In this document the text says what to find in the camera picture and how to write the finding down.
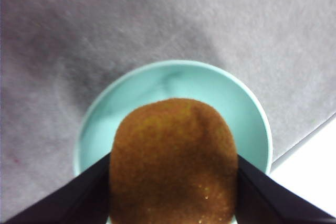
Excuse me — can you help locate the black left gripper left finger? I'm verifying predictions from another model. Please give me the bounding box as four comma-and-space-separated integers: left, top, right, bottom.
4, 152, 111, 224

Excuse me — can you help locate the teal bowl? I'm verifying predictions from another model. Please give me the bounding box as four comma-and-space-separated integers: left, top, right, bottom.
73, 60, 274, 224

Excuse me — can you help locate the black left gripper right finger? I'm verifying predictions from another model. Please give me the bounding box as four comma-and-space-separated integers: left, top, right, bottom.
235, 154, 336, 224

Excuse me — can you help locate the brown kiwifruit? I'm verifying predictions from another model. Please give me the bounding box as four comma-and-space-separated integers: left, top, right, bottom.
108, 98, 240, 224

